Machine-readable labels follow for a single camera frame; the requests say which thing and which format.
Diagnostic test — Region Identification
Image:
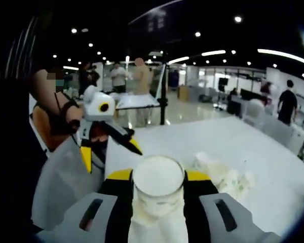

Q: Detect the black wrist strap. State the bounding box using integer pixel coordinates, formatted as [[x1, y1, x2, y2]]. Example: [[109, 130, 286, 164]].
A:
[[62, 100, 81, 127]]

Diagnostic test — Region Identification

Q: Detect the thin black cable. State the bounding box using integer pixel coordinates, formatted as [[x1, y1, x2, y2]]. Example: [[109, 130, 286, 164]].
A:
[[53, 93, 63, 113]]

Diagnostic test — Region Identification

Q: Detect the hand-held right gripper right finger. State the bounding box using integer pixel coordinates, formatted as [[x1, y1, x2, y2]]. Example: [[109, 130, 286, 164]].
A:
[[183, 170, 282, 243]]

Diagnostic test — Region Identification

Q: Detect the person's left hand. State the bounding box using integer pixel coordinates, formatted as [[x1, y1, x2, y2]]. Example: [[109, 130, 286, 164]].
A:
[[65, 105, 85, 137]]

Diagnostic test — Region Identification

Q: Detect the brown cardboard box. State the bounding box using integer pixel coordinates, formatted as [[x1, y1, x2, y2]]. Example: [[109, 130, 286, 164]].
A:
[[177, 86, 191, 102]]

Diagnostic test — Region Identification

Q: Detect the operator in striped apron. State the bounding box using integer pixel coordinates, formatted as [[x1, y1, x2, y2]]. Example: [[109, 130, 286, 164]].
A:
[[0, 12, 49, 228]]

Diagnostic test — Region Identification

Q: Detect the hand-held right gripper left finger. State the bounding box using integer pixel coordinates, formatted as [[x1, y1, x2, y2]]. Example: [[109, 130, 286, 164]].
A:
[[36, 168, 135, 243]]

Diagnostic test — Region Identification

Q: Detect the dark display screen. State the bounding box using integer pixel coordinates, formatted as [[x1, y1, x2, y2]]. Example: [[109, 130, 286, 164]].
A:
[[128, 0, 193, 51]]

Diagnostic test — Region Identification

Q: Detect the curved ceiling light strip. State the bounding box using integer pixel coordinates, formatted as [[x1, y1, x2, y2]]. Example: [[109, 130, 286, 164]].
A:
[[257, 48, 304, 69]]

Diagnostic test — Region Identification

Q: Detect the light grey chair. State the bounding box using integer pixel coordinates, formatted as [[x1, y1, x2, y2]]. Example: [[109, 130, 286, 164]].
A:
[[31, 138, 107, 231]]

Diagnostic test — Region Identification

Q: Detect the plain white paper cup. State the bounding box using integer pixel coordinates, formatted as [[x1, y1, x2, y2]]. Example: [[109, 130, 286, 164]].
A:
[[132, 154, 186, 221]]

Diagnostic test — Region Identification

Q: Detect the black display stand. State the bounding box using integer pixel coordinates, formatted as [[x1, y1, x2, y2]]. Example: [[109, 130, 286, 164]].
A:
[[159, 50, 169, 126]]

